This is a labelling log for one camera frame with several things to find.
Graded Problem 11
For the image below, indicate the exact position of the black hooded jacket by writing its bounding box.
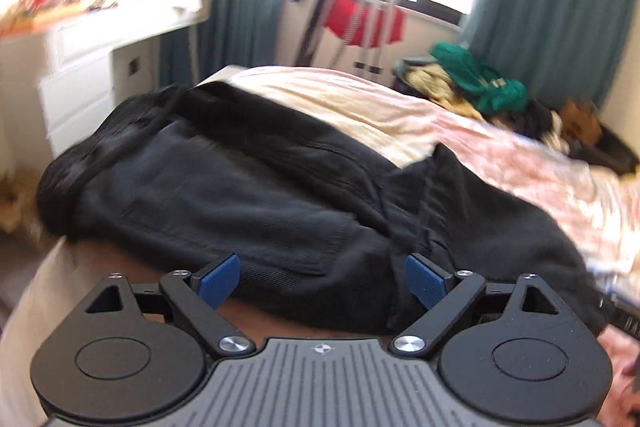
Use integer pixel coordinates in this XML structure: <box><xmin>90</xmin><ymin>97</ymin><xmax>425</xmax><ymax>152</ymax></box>
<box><xmin>37</xmin><ymin>82</ymin><xmax>605</xmax><ymax>335</ymax></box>

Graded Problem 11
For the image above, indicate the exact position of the person right hand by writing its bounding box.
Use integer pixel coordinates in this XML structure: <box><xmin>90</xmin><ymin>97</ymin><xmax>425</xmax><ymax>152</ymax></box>
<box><xmin>598</xmin><ymin>326</ymin><xmax>639</xmax><ymax>427</ymax></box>

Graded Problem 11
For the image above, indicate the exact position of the pink blue bed blanket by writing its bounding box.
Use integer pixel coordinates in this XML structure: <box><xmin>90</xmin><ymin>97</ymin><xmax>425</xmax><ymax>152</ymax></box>
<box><xmin>1</xmin><ymin>67</ymin><xmax>639</xmax><ymax>426</ymax></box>

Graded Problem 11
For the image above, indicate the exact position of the brown paper bag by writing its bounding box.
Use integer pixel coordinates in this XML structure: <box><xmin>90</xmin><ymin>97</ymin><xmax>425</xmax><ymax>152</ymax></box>
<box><xmin>560</xmin><ymin>100</ymin><xmax>602</xmax><ymax>146</ymax></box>

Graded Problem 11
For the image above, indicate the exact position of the green garment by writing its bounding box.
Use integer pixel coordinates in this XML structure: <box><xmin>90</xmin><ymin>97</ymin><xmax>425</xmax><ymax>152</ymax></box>
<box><xmin>430</xmin><ymin>41</ymin><xmax>529</xmax><ymax>117</ymax></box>

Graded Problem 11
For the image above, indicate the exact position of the beige yellow garment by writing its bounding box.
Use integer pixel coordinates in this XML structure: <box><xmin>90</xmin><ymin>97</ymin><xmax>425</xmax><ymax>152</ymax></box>
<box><xmin>405</xmin><ymin>63</ymin><xmax>483</xmax><ymax>119</ymax></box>

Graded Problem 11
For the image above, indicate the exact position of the white desk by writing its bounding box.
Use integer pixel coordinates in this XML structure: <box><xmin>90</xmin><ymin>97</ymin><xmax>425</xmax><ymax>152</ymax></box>
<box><xmin>1</xmin><ymin>0</ymin><xmax>210</xmax><ymax>173</ymax></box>

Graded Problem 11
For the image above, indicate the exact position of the teal curtain right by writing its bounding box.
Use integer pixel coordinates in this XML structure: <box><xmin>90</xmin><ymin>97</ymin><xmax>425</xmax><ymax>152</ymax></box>
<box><xmin>461</xmin><ymin>0</ymin><xmax>636</xmax><ymax>107</ymax></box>

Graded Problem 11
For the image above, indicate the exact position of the red hanging cloth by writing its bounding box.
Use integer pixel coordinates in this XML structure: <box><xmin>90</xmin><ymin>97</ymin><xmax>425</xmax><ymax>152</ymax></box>
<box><xmin>324</xmin><ymin>0</ymin><xmax>407</xmax><ymax>48</ymax></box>

